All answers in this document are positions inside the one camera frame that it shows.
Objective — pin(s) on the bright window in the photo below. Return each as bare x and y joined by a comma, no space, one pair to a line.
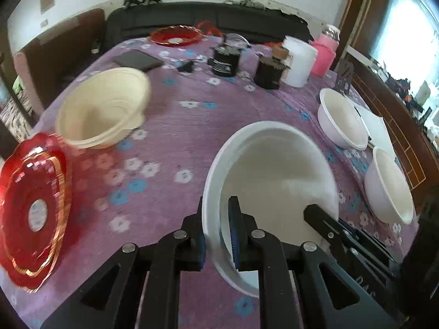
404,24

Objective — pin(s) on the clear glass cup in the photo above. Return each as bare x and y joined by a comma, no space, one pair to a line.
236,39

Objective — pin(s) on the stack of cream bowls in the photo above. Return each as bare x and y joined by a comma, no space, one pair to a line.
103,106

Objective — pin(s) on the white plastic container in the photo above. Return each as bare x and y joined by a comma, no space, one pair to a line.
301,61

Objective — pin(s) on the red gold-rimmed plate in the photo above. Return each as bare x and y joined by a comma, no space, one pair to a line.
37,212
175,36

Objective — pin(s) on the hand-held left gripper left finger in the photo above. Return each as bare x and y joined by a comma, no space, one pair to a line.
202,246

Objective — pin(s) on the small wall plaque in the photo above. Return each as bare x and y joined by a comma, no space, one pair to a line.
48,1

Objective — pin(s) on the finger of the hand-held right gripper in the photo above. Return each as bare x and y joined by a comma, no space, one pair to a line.
322,221

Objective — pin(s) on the red glass bowl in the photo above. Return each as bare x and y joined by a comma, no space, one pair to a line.
208,29

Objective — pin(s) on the black jar with cork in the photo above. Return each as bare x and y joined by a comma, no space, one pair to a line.
271,72

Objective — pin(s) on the black phone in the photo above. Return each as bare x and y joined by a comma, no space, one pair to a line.
139,60

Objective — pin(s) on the white notebook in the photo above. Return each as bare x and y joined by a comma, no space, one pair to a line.
379,130

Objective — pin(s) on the white bowl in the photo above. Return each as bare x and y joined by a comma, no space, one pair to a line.
341,120
274,164
389,185

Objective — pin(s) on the small black clip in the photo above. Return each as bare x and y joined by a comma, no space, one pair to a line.
187,67

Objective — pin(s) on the pink container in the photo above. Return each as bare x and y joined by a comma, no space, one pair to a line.
324,54

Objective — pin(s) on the black pen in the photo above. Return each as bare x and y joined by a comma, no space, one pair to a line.
362,120

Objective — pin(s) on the black sofa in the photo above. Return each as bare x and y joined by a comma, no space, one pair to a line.
205,17

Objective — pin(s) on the purple floral tablecloth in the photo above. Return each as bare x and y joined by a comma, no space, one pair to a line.
171,137

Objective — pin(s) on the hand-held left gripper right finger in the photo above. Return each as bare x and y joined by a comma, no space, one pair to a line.
234,233

